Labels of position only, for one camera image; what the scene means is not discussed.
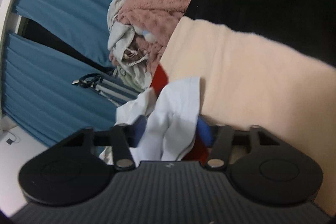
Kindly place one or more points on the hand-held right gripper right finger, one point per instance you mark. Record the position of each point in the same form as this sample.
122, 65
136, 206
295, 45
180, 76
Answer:
204, 132

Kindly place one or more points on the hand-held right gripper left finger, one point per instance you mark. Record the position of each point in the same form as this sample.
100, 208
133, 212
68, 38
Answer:
139, 132

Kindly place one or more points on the light blue shirt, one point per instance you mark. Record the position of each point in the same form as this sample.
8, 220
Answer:
173, 108

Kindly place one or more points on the green flower print blanket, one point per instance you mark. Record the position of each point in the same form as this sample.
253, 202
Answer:
134, 79

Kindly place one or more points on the striped red black cream blanket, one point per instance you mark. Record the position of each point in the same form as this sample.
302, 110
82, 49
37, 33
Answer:
249, 69

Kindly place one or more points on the blue white plush toy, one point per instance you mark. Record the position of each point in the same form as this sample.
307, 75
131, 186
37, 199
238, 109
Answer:
148, 35

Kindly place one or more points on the grey hoodie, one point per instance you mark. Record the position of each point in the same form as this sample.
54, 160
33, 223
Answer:
119, 35

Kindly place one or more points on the pink fleece blanket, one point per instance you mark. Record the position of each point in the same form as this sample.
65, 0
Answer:
157, 3

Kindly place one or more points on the beige garment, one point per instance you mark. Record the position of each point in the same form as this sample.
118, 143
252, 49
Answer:
118, 3

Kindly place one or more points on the black wall socket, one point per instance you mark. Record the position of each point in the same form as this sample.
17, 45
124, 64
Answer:
9, 141

